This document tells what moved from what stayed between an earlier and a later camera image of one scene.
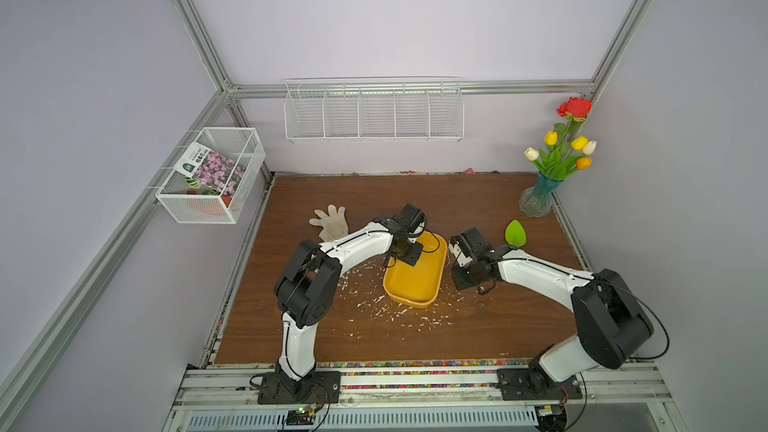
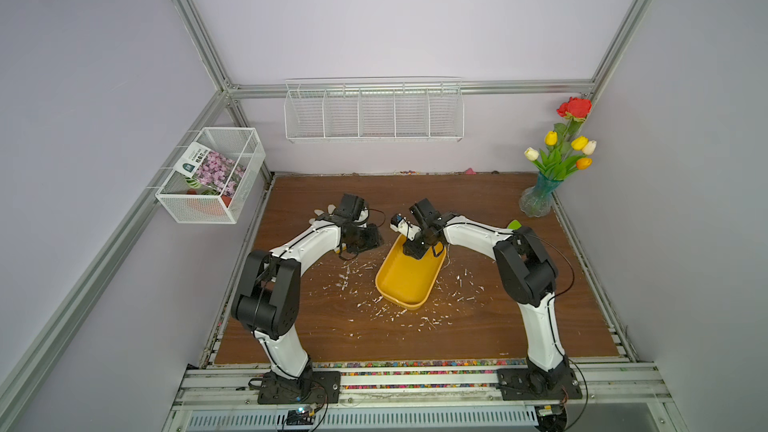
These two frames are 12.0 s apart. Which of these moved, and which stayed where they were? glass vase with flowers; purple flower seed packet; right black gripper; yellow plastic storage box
Moved: right black gripper
Stayed: yellow plastic storage box; glass vase with flowers; purple flower seed packet
